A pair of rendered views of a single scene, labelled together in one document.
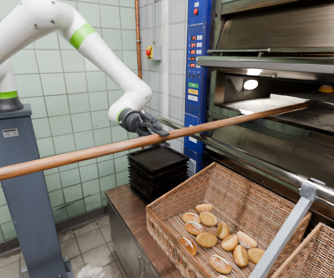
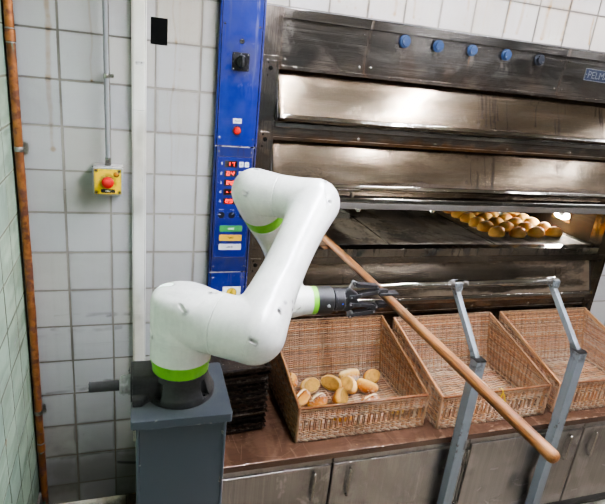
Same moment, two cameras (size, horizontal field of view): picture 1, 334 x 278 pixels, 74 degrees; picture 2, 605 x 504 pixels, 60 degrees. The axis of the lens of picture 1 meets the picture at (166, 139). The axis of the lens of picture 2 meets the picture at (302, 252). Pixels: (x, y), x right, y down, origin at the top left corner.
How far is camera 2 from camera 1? 1.85 m
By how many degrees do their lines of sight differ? 71
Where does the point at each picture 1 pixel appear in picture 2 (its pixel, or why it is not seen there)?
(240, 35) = (303, 166)
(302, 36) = (368, 175)
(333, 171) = (391, 274)
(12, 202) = not seen: outside the picture
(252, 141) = (319, 276)
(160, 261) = (349, 443)
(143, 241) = (314, 450)
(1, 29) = (316, 239)
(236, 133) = not seen: hidden behind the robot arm
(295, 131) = (365, 252)
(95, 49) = not seen: hidden behind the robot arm
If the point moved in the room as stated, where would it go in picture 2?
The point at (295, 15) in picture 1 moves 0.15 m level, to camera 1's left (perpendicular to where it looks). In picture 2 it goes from (355, 155) to (348, 159)
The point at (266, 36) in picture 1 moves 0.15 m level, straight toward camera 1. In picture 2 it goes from (335, 170) to (366, 178)
